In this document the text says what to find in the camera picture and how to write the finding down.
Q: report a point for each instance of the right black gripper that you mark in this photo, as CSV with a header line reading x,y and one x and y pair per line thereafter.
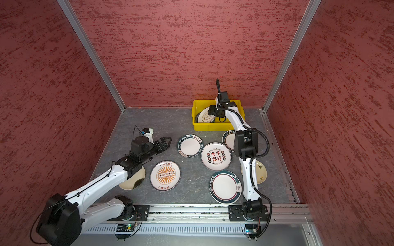
x,y
212,110

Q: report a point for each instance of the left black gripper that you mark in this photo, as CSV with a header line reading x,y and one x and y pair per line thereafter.
x,y
161,149

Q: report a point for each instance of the white plate black cloud emblem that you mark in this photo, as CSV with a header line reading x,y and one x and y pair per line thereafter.
x,y
204,117

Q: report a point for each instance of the cream plate black floral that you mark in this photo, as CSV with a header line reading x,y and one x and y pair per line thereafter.
x,y
134,181

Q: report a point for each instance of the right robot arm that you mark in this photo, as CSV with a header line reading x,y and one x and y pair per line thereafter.
x,y
249,145

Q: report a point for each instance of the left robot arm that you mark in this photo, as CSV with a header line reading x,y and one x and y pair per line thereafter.
x,y
65,217

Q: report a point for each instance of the yellow plastic bin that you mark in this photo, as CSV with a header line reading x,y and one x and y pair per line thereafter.
x,y
198,107

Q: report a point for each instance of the green rim Hao Wei plate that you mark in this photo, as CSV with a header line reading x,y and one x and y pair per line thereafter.
x,y
189,146

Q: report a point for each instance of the orange sunburst plate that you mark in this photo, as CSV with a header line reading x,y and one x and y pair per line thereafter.
x,y
165,176

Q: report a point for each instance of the green red rim plate right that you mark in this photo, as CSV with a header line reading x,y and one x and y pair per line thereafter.
x,y
228,139

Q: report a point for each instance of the green red rim plate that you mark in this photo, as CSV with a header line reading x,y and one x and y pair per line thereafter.
x,y
228,139
225,187

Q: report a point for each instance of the white plate red Chinese characters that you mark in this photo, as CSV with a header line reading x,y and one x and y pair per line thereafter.
x,y
216,156

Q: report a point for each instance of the green red rim plate front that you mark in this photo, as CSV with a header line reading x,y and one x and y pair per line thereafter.
x,y
225,187

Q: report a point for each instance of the cream plate floral right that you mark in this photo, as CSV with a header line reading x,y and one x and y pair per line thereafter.
x,y
261,172

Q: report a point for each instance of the left circuit board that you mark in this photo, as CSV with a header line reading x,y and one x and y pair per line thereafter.
x,y
125,228

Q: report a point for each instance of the circuit board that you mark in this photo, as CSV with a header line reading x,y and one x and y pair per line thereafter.
x,y
125,228
252,229

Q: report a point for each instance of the right circuit board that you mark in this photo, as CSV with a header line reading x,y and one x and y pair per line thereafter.
x,y
252,229

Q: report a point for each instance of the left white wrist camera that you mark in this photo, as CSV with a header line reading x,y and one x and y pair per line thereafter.
x,y
147,135

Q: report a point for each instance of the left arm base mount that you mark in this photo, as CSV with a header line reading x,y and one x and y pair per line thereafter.
x,y
133,213

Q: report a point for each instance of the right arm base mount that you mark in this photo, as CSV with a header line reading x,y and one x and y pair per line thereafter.
x,y
240,214

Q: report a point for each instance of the left aluminium corner post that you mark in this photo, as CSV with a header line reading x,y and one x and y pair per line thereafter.
x,y
70,14

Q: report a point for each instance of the aluminium corner post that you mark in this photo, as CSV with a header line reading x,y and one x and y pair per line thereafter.
x,y
304,24
70,14

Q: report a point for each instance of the aluminium mounting rail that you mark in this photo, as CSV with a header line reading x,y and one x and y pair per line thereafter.
x,y
161,213

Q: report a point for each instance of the right aluminium corner post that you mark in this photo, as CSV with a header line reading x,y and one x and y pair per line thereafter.
x,y
304,24

